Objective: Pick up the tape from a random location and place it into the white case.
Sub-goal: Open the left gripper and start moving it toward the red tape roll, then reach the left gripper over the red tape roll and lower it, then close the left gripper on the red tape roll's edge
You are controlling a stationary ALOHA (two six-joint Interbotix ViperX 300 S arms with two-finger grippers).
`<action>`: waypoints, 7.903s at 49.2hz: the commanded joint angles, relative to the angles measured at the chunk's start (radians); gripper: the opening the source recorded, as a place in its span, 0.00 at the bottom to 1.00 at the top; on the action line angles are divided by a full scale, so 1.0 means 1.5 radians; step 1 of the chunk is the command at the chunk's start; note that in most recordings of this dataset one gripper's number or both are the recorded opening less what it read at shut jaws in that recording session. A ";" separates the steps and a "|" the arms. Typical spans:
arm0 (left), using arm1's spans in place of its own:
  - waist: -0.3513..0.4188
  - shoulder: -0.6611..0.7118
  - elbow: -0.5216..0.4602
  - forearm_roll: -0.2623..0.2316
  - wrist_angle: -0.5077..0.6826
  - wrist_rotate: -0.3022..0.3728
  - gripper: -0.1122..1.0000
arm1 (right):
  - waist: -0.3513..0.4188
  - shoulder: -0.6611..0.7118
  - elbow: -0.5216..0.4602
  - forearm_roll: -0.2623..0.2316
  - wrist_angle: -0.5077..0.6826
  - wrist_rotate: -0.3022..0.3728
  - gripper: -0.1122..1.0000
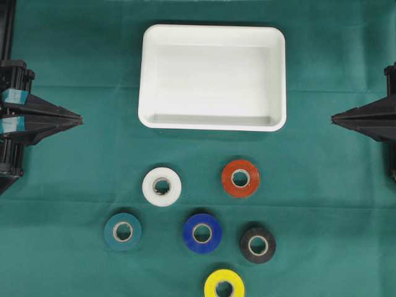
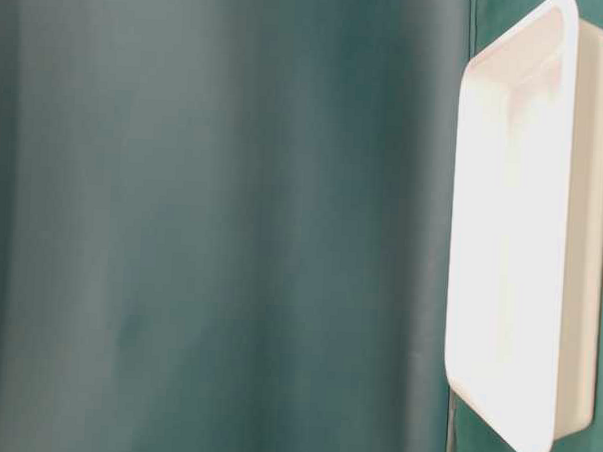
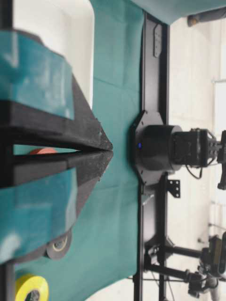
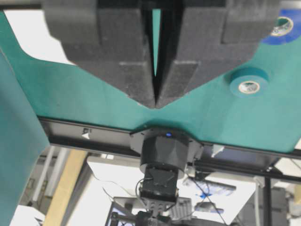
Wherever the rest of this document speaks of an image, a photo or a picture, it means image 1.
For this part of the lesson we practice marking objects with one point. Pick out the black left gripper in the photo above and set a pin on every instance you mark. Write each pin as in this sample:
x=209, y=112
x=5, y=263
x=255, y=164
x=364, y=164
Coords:
x=17, y=130

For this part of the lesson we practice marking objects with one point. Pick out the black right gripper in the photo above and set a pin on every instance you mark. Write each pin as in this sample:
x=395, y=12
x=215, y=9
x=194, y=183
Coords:
x=361, y=119

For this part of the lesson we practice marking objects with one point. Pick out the red tape roll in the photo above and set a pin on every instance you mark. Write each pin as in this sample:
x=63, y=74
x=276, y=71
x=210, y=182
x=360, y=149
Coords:
x=246, y=167

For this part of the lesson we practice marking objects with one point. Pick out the black tape roll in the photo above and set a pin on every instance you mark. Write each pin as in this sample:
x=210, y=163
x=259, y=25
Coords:
x=269, y=245

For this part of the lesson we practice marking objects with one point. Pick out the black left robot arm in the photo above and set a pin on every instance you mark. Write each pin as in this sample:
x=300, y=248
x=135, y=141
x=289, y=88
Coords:
x=7, y=21

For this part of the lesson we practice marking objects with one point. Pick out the teal green tape roll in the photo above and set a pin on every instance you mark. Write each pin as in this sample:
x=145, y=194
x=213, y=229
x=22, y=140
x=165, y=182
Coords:
x=110, y=232

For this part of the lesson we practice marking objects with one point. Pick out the white tape roll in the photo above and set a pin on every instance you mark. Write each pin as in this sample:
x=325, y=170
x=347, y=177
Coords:
x=161, y=174

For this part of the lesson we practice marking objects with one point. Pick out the white plastic tray case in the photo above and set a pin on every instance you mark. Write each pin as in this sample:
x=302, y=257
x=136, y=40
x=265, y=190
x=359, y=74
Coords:
x=213, y=77

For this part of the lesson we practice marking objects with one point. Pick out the blue tape roll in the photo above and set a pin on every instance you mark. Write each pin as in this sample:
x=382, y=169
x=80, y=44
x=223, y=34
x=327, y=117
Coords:
x=191, y=225

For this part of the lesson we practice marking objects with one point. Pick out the yellow tape roll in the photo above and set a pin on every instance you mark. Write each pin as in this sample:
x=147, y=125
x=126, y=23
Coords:
x=216, y=278

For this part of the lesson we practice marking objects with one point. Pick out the green table cloth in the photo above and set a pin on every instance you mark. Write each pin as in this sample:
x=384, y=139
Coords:
x=325, y=192

